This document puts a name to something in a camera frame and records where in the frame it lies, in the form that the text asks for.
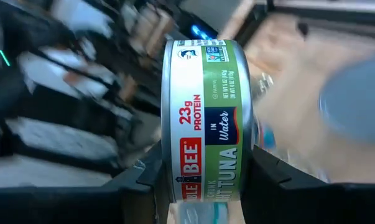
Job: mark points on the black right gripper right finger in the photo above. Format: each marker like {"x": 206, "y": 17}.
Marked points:
{"x": 314, "y": 205}

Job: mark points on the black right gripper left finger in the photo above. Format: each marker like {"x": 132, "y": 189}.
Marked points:
{"x": 66, "y": 205}

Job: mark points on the silver green-label tuna can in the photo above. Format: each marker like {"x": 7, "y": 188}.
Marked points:
{"x": 206, "y": 124}

